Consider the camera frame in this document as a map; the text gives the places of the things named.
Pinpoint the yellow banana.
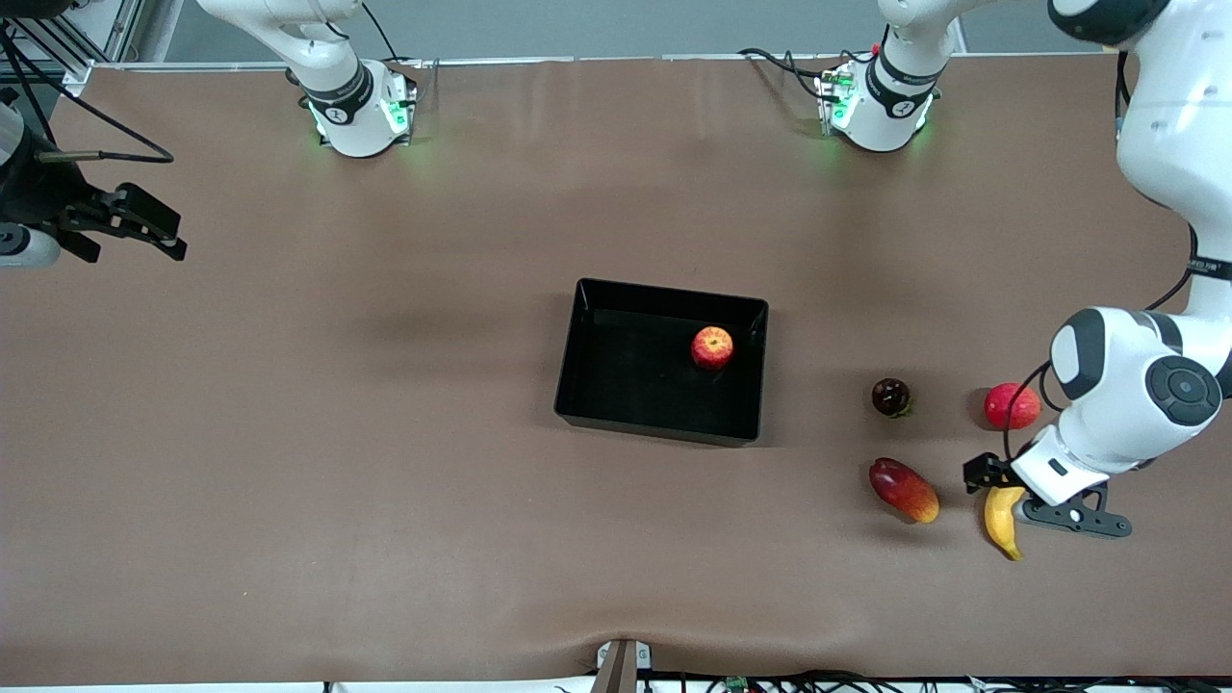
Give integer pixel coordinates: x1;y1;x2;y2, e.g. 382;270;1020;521
984;486;1029;561

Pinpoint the red yellow apple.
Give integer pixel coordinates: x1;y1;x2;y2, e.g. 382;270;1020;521
690;326;734;371

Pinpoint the black plastic box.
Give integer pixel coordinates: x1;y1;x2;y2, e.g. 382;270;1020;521
554;278;769;448

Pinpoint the round red peach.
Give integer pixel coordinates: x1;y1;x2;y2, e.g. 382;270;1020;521
984;382;1042;431

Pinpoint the red orange mango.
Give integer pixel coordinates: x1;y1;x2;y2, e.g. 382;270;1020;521
868;457;940;525

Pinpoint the dark purple mangosteen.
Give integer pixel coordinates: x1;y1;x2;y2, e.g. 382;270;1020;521
871;377;912;419

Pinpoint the brown table mat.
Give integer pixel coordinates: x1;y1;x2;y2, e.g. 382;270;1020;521
0;53;1232;686

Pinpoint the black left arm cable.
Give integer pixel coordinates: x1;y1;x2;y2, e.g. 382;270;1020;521
1001;361;1055;465

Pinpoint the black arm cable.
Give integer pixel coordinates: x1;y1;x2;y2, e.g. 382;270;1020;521
0;24;175;165
1001;361;1055;465

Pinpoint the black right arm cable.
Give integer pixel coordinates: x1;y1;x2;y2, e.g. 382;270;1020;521
0;24;175;165

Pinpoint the aluminium frame profile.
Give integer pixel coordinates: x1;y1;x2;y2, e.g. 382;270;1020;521
0;0;145;97

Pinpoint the black base power cable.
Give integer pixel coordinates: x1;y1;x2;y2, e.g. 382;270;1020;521
739;46;838;102
361;0;424;68

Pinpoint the metal table clamp bracket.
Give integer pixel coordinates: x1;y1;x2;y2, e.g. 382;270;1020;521
593;638;654;693

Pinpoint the metal table edge rail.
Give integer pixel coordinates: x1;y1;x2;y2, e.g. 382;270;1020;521
60;53;1122;73

